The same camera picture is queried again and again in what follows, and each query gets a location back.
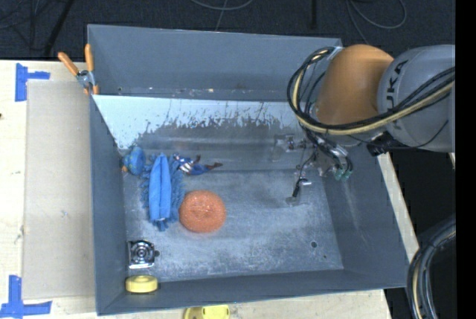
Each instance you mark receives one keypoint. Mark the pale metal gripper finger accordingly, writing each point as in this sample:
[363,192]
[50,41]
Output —
[299,188]
[285,147]

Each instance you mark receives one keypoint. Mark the grey metal bin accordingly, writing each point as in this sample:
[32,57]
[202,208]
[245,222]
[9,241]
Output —
[260,228]

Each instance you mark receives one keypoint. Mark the blue and red toy figure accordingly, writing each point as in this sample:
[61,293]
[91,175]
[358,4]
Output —
[191,167]

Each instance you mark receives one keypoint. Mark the orange round scouring pad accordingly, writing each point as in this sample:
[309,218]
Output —
[202,211]

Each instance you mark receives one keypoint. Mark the blue microfibre duster mitt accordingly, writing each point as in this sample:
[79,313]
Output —
[160,191]

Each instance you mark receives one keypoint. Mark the blue toy animal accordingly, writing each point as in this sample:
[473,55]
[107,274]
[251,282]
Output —
[134,160]

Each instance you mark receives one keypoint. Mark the silver square metal part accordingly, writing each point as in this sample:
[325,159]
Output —
[141,254]

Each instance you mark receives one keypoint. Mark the pale flat board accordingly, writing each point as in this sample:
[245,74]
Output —
[56,180]

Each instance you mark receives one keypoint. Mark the black cylinder on white bracket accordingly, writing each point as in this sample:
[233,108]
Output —
[379,147]

